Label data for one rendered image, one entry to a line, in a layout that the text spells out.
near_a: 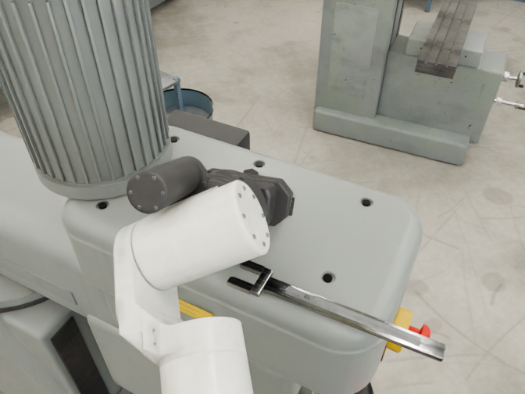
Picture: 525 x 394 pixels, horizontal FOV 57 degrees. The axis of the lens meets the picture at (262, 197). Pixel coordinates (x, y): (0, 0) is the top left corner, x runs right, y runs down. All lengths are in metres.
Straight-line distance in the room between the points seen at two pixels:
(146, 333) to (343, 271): 0.29
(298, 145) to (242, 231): 3.58
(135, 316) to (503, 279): 3.01
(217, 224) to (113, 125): 0.30
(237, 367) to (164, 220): 0.13
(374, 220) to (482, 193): 3.18
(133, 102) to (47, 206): 0.35
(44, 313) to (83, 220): 0.42
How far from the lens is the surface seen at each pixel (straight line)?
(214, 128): 1.10
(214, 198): 0.38
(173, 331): 0.37
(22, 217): 0.93
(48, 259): 0.90
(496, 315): 3.11
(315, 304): 0.55
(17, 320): 1.10
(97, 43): 0.59
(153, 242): 0.40
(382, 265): 0.61
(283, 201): 0.57
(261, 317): 0.58
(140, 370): 0.99
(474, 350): 2.93
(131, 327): 0.39
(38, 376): 1.22
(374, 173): 3.75
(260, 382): 0.75
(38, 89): 0.63
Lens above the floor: 2.35
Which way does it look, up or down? 43 degrees down
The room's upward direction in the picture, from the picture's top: straight up
